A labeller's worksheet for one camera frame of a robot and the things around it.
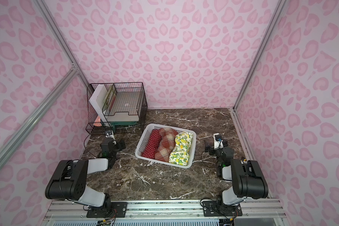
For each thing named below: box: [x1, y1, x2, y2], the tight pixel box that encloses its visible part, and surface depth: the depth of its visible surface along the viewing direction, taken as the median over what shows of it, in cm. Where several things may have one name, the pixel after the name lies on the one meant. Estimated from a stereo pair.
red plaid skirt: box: [154, 127, 178, 163], surface depth 92 cm
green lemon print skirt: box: [168, 131, 194, 166], surface depth 87 cm
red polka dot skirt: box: [140, 129, 162, 160], surface depth 92 cm
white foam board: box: [89, 83, 108, 124], surface depth 95 cm
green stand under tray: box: [109, 121, 138, 133], surface depth 100 cm
